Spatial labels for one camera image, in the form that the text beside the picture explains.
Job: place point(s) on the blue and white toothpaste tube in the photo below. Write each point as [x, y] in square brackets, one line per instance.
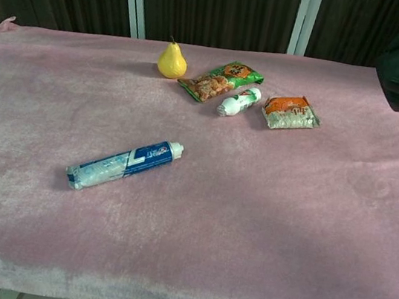
[126, 165]

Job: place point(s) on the green rice cracker bag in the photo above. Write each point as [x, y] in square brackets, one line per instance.
[217, 82]

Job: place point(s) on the orange and silver snack packet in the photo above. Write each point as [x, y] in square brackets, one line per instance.
[289, 114]

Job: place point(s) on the pink plush table cloth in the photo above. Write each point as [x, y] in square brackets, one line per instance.
[175, 210]

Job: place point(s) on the yellow pear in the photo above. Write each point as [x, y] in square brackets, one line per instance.
[173, 63]

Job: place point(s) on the small white drink bottle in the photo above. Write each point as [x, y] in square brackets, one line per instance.
[238, 102]

